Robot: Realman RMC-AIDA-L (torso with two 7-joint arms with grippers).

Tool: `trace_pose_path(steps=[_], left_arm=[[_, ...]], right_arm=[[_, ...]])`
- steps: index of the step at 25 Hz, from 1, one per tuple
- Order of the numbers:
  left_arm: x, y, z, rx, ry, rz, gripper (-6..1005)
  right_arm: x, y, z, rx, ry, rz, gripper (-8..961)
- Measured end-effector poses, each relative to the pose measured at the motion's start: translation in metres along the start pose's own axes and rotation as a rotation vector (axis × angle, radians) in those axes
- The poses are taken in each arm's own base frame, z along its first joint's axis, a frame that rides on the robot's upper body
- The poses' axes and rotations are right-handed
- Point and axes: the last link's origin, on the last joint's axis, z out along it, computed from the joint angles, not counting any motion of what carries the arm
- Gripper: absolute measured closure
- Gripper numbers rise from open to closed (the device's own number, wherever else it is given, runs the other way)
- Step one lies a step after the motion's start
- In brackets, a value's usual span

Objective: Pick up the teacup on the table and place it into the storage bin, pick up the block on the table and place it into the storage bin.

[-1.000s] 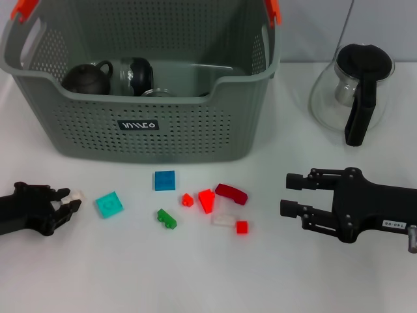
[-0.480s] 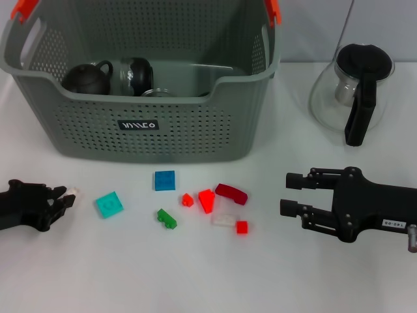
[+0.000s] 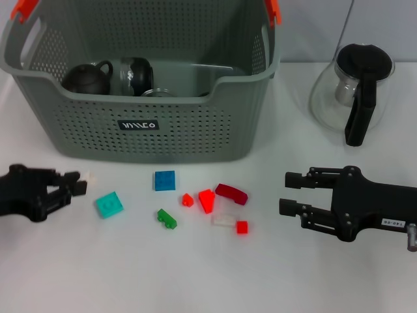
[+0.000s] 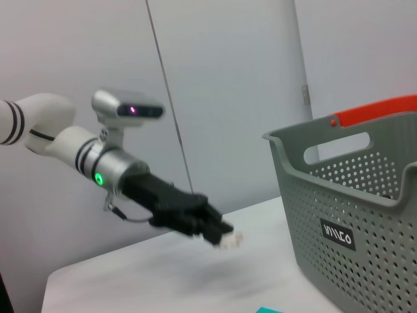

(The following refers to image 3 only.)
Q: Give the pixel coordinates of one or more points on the blue square toy brick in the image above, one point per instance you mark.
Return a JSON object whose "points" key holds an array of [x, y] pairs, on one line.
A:
{"points": [[164, 181]]}

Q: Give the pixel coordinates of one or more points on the teal square plate brick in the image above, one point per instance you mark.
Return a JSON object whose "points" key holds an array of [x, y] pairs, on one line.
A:
{"points": [[109, 205]]}

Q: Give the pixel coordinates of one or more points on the orange-red cube brick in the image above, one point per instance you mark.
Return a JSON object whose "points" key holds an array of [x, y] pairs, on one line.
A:
{"points": [[242, 227]]}

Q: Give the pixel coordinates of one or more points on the orange-red slope brick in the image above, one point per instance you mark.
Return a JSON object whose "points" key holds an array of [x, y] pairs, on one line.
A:
{"points": [[207, 200]]}

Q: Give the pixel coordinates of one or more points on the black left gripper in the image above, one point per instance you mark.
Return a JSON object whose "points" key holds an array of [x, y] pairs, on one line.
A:
{"points": [[23, 192]]}

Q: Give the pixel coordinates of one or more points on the grey perforated storage bin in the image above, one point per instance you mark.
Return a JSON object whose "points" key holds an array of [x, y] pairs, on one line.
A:
{"points": [[163, 140]]}

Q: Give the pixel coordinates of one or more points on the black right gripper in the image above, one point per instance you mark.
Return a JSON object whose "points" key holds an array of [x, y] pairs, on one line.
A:
{"points": [[368, 208]]}

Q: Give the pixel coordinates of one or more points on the dark red curved brick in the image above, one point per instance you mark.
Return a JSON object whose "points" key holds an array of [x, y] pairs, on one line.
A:
{"points": [[231, 194]]}

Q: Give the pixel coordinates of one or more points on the dark clay teapot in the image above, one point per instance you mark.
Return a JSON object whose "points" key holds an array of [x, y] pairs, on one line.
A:
{"points": [[86, 81]]}

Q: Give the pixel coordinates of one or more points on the green small stepped brick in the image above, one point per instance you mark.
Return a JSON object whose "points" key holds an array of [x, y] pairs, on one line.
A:
{"points": [[166, 219]]}

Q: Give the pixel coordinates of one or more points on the clear translucent toy brick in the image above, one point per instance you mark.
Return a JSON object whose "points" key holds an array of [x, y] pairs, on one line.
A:
{"points": [[223, 220]]}

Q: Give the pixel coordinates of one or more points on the white small toy brick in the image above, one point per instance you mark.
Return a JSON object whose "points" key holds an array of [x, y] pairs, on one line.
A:
{"points": [[88, 177]]}

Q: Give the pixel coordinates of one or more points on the small orange-red stud brick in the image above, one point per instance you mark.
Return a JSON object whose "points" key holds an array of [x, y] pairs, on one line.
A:
{"points": [[187, 199]]}

